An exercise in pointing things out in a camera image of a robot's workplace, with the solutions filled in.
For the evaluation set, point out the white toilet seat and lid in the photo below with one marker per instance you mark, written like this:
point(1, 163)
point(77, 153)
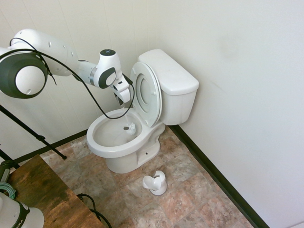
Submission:
point(145, 92)

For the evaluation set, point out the brown wooden table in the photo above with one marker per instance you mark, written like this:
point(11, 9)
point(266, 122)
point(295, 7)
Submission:
point(50, 190)

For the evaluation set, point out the black camera tripod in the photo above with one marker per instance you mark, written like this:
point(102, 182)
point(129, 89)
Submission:
point(31, 133)

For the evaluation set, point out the white porcelain toilet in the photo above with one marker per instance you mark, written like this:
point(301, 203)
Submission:
point(133, 154)

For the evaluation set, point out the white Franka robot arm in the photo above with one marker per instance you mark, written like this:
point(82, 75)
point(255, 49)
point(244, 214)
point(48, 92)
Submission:
point(47, 57)

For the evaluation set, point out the black baseboard along side wall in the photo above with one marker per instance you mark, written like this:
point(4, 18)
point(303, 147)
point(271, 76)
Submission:
point(59, 143)

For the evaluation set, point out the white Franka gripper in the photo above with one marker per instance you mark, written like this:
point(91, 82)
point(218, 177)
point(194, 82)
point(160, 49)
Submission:
point(124, 91)

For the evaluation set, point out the white toilet brush holder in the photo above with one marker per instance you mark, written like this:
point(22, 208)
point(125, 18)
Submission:
point(155, 184)

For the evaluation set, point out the black baseboard behind toilet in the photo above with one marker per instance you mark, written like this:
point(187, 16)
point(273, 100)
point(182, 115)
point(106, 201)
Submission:
point(213, 171)

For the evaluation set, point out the white toilet tank lid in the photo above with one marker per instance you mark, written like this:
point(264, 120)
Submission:
point(171, 71)

